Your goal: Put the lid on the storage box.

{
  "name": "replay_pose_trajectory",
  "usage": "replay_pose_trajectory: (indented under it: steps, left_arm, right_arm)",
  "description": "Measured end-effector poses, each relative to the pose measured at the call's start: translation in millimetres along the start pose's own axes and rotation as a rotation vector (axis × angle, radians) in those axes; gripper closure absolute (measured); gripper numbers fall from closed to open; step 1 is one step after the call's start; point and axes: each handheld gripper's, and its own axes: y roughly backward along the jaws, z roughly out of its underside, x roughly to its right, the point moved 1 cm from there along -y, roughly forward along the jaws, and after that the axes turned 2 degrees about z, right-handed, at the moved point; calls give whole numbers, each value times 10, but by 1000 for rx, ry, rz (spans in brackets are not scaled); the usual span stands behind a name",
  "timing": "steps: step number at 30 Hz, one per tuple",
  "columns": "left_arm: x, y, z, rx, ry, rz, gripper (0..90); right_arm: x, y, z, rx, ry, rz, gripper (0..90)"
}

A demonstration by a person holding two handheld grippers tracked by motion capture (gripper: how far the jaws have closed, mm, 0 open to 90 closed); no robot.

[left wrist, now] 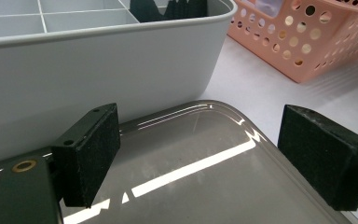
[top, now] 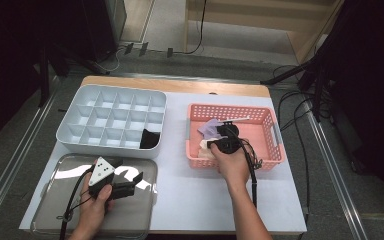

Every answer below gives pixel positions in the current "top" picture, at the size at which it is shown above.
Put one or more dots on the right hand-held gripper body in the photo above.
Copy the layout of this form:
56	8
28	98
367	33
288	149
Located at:
228	143

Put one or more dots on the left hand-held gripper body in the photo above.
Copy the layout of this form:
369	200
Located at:
101	173

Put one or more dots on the white divided storage box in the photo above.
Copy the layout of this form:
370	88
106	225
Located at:
110	151

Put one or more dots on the cream underwear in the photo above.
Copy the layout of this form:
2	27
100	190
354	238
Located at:
206	150

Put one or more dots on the lilac underwear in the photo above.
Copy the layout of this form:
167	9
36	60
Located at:
208	128

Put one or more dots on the pink perforated plastic basket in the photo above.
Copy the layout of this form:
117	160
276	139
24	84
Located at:
260	136

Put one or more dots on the black underwear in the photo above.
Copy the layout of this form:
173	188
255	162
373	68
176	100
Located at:
149	140

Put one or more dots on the person's right hand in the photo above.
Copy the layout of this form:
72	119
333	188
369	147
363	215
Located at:
235	168

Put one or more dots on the person's left hand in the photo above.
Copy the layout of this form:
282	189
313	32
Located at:
93	213

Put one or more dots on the shiny metal tray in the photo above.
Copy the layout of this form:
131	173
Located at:
130	213

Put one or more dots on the black metal stand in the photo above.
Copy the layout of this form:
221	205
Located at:
318	90

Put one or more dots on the light wooden shelf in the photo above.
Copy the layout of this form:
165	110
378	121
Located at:
246	20

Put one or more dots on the dark cabinet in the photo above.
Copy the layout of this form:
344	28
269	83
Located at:
103	26

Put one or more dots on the dark curtain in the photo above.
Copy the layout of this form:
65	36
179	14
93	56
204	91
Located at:
373	100
6	66

